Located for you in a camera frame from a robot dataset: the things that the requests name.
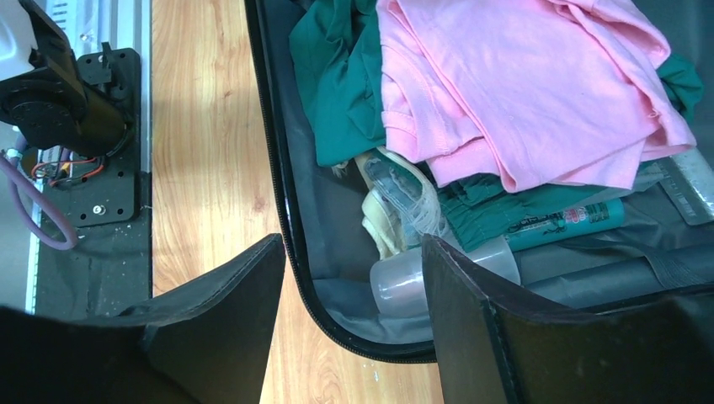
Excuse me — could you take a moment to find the grey metal ruler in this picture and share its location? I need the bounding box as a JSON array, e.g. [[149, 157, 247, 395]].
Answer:
[[657, 148, 713, 226]]

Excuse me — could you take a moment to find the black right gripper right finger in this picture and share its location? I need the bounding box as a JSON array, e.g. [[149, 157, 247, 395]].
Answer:
[[422, 236, 713, 403]]

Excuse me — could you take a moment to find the clear plastic cup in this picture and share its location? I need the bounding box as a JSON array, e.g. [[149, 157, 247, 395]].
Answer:
[[370, 236, 521, 317]]

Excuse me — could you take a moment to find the beige sandal shoe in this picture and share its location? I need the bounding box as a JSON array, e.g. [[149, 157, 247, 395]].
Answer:
[[354, 146, 449, 260]]

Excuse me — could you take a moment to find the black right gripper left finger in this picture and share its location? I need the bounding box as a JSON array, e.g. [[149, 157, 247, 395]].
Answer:
[[1, 234, 285, 403]]

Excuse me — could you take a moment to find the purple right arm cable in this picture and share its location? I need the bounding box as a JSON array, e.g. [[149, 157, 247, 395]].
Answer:
[[0, 136, 80, 252]]

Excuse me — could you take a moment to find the black white space suitcase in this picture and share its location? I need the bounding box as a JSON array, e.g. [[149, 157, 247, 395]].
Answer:
[[244, 1, 713, 364]]

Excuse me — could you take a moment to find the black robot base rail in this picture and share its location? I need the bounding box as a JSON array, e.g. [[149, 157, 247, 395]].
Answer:
[[24, 1, 152, 320]]

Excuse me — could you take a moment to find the pink garment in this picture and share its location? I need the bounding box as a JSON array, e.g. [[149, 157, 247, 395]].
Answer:
[[376, 1, 696, 193]]

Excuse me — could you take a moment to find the teal tube bottle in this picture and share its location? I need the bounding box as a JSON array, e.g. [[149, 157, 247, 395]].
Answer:
[[504, 199, 625, 252]]

